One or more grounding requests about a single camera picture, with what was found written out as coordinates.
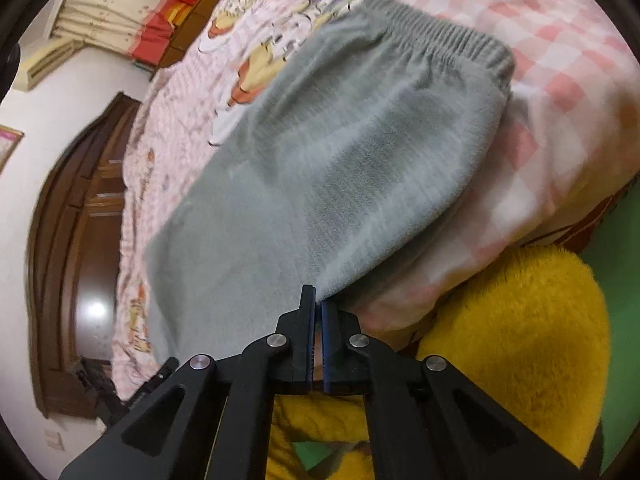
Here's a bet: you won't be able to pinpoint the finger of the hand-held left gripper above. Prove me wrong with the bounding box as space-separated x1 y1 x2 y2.
127 356 180 406

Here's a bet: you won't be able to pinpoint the framed wall picture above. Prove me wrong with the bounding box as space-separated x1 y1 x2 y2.
0 125 25 177

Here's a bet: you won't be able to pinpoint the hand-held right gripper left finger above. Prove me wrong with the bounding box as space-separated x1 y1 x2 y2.
59 285 316 480

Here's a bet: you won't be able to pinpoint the wooden window cabinet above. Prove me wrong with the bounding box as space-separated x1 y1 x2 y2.
157 0 236 71

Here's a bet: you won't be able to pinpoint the cream floral curtain red hem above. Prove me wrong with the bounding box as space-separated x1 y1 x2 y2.
50 0 207 61

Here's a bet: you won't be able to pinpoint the dark wooden headboard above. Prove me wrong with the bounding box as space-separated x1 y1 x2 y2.
27 91 146 418

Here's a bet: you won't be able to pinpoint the cream wall air conditioner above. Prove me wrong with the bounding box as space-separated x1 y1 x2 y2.
22 42 81 92

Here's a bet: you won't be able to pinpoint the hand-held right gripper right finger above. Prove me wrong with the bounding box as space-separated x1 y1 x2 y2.
322 301 586 480

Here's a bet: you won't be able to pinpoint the pink checkered printed bed sheet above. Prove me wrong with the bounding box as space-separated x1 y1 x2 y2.
110 0 640 403

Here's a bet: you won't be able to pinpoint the yellow fluffy garment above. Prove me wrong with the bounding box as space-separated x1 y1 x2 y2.
265 245 612 480

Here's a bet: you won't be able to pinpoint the grey fleece pants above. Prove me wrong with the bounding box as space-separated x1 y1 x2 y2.
145 0 516 367

